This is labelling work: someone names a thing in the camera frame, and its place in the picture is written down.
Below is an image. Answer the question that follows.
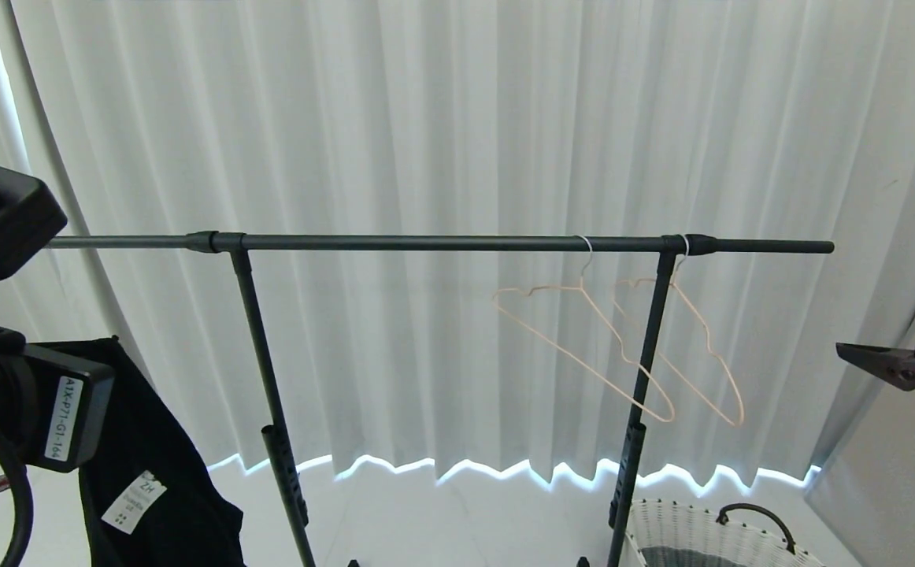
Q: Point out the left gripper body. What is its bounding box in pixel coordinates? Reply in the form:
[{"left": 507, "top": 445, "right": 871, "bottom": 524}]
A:
[{"left": 0, "top": 339, "right": 116, "bottom": 473}]

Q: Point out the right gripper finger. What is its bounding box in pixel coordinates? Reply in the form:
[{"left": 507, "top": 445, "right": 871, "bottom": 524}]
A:
[{"left": 835, "top": 343, "right": 915, "bottom": 392}]

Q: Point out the black garment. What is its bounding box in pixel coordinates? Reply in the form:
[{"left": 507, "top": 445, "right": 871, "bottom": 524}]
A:
[{"left": 32, "top": 337, "right": 246, "bottom": 567}]

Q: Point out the pink clothes hanger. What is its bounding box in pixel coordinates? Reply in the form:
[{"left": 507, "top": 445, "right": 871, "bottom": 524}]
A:
[
  {"left": 613, "top": 236, "right": 744, "bottom": 428},
  {"left": 493, "top": 236, "right": 676, "bottom": 424}
]

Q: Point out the white laundry basket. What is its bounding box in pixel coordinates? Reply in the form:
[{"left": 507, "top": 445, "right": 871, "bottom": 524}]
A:
[{"left": 623, "top": 498, "right": 828, "bottom": 567}]

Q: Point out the black clothes rack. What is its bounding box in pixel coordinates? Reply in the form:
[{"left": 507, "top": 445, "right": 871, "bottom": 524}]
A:
[{"left": 44, "top": 231, "right": 835, "bottom": 567}]

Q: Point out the white curtain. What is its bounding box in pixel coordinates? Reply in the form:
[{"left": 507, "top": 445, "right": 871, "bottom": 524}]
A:
[{"left": 0, "top": 0, "right": 915, "bottom": 493}]

